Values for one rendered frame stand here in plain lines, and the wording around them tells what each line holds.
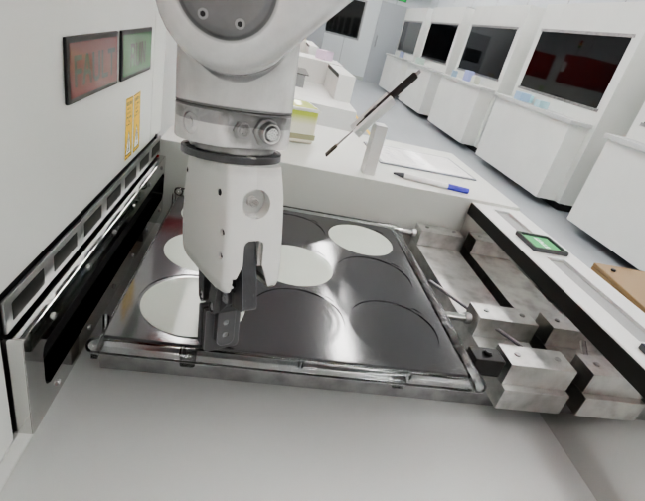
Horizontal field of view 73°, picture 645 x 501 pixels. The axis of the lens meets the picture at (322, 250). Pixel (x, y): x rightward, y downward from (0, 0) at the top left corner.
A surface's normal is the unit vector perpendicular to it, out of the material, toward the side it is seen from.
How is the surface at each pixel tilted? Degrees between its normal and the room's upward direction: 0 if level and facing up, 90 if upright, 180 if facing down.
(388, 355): 0
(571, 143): 90
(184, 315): 1
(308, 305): 0
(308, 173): 90
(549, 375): 90
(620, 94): 90
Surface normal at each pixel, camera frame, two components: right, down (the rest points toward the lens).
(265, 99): 0.56, 0.38
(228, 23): 0.12, 0.55
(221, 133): 0.00, 0.35
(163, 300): 0.22, -0.87
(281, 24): 0.39, 0.71
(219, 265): -0.77, 0.16
